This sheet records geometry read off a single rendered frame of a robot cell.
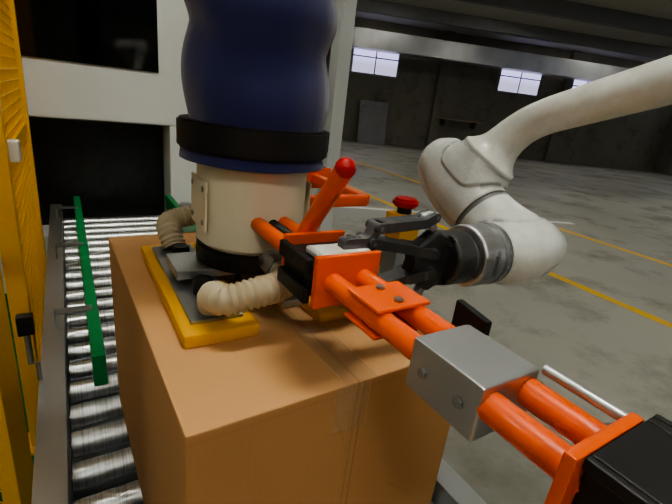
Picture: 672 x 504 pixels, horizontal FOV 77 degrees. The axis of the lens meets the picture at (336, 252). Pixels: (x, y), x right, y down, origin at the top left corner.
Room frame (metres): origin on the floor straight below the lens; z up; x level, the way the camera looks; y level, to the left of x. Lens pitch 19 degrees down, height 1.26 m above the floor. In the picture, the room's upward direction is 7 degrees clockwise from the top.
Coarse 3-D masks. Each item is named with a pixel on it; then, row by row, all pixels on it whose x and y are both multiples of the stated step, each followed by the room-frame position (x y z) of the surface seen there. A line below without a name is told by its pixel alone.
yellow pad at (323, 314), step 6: (306, 306) 0.58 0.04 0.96; (336, 306) 0.58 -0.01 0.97; (342, 306) 0.58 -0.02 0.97; (312, 312) 0.56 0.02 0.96; (318, 312) 0.55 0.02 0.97; (324, 312) 0.56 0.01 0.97; (330, 312) 0.56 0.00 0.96; (336, 312) 0.57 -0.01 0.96; (342, 312) 0.57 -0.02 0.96; (318, 318) 0.55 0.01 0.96; (324, 318) 0.55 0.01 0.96; (330, 318) 0.56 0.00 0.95; (336, 318) 0.57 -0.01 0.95; (342, 318) 0.57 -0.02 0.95
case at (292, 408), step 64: (128, 256) 0.71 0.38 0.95; (128, 320) 0.60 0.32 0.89; (128, 384) 0.64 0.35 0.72; (192, 384) 0.38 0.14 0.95; (256, 384) 0.40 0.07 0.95; (320, 384) 0.41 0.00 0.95; (384, 384) 0.45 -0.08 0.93; (192, 448) 0.31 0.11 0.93; (256, 448) 0.35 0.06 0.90; (320, 448) 0.40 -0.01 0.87; (384, 448) 0.46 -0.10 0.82
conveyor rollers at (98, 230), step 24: (120, 216) 2.18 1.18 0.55; (144, 216) 2.23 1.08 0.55; (72, 240) 1.80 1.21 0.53; (96, 240) 1.79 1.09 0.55; (72, 264) 1.51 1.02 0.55; (96, 264) 1.55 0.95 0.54; (72, 288) 1.34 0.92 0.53; (96, 288) 1.33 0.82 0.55; (72, 336) 1.04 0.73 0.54; (72, 360) 0.96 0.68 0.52; (72, 384) 0.83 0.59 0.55; (72, 408) 0.75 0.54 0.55; (96, 408) 0.77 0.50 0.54; (120, 408) 0.79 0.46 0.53; (72, 432) 0.69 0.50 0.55; (96, 432) 0.70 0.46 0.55; (120, 432) 0.71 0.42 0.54; (120, 456) 0.64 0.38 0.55; (72, 480) 0.60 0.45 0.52; (96, 480) 0.60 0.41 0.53
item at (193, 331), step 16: (144, 256) 0.69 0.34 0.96; (160, 256) 0.67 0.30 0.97; (160, 272) 0.62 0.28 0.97; (160, 288) 0.57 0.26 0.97; (176, 288) 0.56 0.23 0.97; (192, 288) 0.57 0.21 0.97; (176, 304) 0.52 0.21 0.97; (192, 304) 0.52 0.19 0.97; (176, 320) 0.48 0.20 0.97; (192, 320) 0.48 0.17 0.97; (208, 320) 0.49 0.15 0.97; (224, 320) 0.49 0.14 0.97; (240, 320) 0.50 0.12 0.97; (256, 320) 0.51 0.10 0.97; (192, 336) 0.45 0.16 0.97; (208, 336) 0.46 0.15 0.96; (224, 336) 0.47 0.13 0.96; (240, 336) 0.48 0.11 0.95
